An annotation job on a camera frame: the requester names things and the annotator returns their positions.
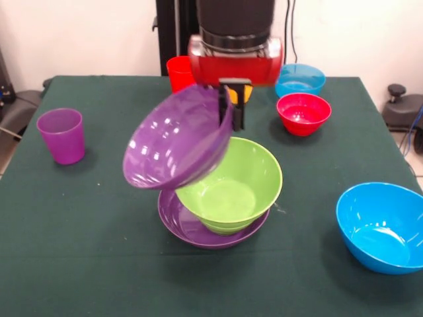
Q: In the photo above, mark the large blue bowl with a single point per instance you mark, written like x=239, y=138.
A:
x=380, y=231

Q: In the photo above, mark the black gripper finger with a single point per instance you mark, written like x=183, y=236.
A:
x=223, y=105
x=239, y=112

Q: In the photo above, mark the large purple bowl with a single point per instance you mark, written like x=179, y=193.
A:
x=175, y=142
x=178, y=224

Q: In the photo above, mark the small green bowl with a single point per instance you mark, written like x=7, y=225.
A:
x=228, y=228

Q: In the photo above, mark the small red bowl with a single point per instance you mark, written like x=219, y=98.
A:
x=302, y=115

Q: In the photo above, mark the small blue bowl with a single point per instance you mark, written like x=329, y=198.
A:
x=300, y=82

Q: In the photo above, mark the black equipment rack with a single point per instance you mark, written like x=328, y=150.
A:
x=5, y=82

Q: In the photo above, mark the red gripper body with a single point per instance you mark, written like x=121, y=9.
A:
x=231, y=67

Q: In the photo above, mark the red cup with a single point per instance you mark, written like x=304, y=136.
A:
x=178, y=76

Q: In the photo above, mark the dark green tablecloth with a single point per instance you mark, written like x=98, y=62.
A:
x=82, y=231

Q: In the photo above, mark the large green bowl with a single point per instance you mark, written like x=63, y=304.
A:
x=251, y=185

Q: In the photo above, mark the dark grey equipment base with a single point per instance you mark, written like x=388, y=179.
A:
x=403, y=109
x=20, y=109

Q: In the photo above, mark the yellow cup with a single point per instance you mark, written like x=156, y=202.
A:
x=233, y=95

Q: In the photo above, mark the purple cup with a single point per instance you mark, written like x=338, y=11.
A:
x=62, y=138

